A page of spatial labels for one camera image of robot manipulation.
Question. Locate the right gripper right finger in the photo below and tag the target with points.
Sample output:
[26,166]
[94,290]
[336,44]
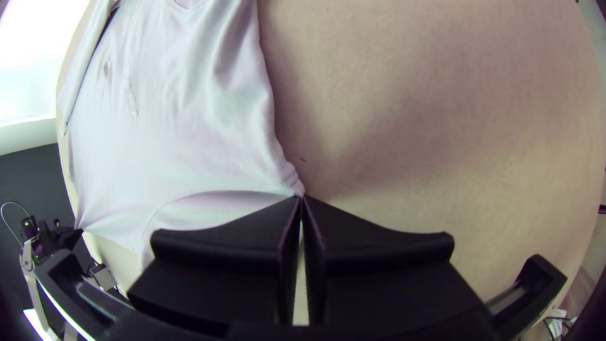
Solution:
[379,279]

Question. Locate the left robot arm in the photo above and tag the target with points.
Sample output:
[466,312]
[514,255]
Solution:
[27,258]

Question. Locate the grey t-shirt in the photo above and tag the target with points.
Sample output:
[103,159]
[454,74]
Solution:
[180,118]

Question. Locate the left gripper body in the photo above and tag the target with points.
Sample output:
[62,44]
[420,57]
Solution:
[61,239]

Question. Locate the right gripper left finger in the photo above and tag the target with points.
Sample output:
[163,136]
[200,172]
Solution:
[227,279]

